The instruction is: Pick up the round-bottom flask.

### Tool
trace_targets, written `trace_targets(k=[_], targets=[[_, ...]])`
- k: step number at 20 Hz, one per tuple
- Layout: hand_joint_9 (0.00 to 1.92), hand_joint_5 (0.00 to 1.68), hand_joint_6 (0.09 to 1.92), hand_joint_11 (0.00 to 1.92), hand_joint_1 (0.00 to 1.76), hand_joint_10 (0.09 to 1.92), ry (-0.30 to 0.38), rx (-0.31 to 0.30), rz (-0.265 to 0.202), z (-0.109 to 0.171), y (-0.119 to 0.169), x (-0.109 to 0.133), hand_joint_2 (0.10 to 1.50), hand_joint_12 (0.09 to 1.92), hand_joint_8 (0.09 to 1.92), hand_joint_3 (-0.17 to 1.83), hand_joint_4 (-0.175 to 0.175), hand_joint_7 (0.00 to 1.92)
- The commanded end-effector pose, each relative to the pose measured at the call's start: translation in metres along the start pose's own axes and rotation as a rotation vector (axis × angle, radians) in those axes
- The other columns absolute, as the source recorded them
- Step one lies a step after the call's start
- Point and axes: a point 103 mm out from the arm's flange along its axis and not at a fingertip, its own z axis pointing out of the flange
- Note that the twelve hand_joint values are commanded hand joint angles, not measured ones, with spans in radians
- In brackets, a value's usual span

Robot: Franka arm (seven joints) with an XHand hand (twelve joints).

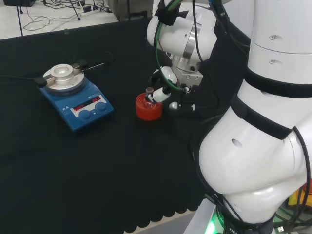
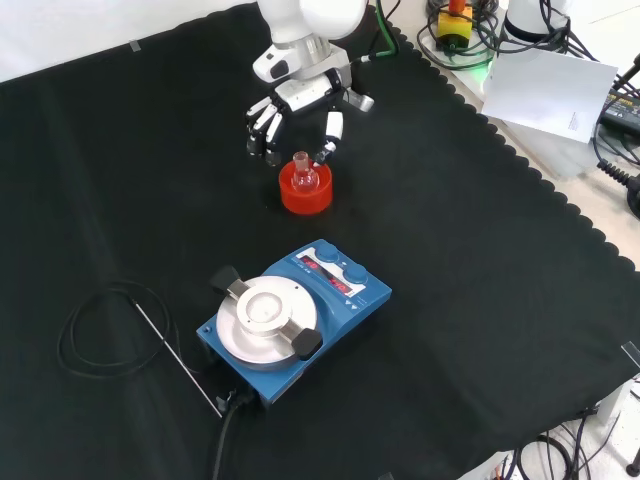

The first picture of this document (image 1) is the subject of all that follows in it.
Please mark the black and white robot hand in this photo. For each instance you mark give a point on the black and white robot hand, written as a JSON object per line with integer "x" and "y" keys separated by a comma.
{"x": 190, "y": 76}

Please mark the clear round-bottom flask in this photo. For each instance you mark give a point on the clear round-bottom flask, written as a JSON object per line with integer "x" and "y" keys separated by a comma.
{"x": 149, "y": 90}

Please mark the red round flask stand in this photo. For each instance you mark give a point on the red round flask stand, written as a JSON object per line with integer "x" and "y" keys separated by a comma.
{"x": 148, "y": 114}

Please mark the grey cabinet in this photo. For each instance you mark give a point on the grey cabinet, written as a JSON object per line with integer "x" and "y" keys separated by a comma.
{"x": 131, "y": 8}

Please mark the white power strip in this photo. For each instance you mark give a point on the white power strip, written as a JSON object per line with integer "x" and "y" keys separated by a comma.
{"x": 89, "y": 11}

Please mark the heater with blue base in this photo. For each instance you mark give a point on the heater with blue base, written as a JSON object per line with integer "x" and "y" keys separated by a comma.
{"x": 73, "y": 117}

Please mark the black bench cloth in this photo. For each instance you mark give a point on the black bench cloth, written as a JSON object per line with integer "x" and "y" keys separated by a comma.
{"x": 97, "y": 170}

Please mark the yellow and green part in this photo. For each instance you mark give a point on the yellow and green part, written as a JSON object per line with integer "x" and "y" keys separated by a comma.
{"x": 293, "y": 198}

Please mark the black box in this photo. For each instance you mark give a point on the black box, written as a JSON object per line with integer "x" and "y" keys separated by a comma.
{"x": 19, "y": 2}

